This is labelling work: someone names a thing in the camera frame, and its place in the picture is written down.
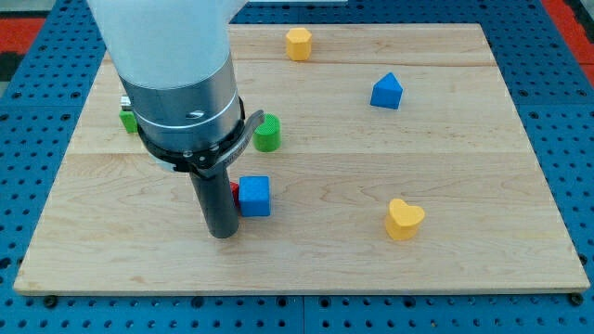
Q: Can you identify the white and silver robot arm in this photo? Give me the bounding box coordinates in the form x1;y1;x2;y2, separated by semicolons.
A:
88;0;252;174

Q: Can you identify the green block behind arm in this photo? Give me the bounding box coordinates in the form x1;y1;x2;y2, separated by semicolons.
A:
119;109;137;134

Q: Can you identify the blue triangular prism block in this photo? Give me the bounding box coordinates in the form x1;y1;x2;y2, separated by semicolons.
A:
370;72;404;109

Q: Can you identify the black clamp ring with lever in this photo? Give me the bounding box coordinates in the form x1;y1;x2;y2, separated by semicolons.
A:
136;96;265;180

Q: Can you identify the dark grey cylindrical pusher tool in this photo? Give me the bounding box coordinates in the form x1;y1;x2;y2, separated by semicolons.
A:
189;170;239;238

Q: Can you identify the yellow hexagon block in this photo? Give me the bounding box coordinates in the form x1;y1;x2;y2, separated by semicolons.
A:
285;28;313;61

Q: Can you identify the yellow heart block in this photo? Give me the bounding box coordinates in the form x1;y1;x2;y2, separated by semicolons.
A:
384;199;425;241

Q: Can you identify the light wooden board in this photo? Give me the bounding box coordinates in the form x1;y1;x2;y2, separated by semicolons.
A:
14;24;589;296

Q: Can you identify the blue cube block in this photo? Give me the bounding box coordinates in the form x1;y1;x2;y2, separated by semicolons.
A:
239;175;271;217

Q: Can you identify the red star block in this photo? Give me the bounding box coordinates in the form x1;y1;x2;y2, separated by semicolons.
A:
230;182;240;209

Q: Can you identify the green cylinder block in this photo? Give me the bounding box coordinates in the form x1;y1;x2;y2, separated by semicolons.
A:
253;113;281;152

